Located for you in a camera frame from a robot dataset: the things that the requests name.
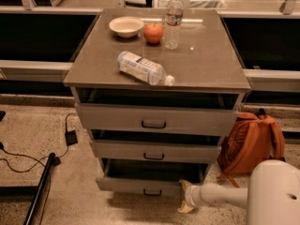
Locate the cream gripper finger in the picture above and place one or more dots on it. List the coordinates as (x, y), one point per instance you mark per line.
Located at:
(184, 208)
(185, 184)

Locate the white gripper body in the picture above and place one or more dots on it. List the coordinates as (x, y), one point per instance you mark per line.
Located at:
(189, 195)

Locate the grey bottom drawer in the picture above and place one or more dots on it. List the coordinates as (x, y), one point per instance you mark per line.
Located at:
(150, 178)

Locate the grey drawer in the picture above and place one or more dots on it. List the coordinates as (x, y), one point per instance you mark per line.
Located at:
(150, 178)
(156, 151)
(156, 119)

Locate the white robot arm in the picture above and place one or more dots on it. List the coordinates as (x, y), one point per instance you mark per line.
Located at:
(271, 198)

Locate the grey top drawer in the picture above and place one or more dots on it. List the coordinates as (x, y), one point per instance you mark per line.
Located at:
(156, 119)

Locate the grey drawer cabinet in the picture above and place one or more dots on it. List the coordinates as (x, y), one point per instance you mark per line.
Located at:
(207, 73)

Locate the grey middle drawer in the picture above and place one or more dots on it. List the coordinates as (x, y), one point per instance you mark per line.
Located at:
(156, 151)

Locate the orange backpack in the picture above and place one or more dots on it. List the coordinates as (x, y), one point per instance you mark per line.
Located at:
(254, 138)

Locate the lying labelled water bottle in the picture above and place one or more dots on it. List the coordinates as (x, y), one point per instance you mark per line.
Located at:
(143, 69)

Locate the red apple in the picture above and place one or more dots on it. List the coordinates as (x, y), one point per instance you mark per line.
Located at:
(153, 33)

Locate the white bowl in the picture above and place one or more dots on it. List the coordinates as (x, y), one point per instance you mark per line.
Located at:
(126, 27)

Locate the upright clear water bottle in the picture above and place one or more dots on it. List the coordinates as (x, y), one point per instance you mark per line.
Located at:
(173, 21)

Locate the black metal stand leg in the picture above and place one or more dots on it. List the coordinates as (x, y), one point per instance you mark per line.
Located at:
(35, 192)

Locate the black power adapter with cable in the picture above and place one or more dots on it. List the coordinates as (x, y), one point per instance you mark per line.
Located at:
(70, 139)

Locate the metal railing frame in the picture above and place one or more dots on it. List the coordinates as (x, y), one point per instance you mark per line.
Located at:
(265, 32)

